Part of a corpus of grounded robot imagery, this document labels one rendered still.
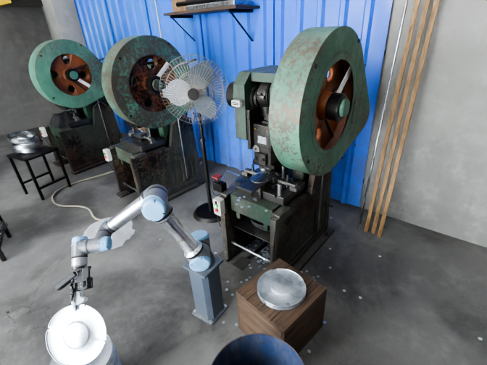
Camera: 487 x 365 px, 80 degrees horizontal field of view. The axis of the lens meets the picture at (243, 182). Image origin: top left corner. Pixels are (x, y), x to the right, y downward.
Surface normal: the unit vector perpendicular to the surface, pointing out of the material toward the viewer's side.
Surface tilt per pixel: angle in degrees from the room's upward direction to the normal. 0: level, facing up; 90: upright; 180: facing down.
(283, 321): 0
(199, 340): 0
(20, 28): 90
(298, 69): 55
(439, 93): 90
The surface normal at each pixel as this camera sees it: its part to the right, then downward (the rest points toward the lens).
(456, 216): -0.64, 0.39
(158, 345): -0.05, -0.88
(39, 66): 0.80, 0.25
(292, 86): -0.60, -0.03
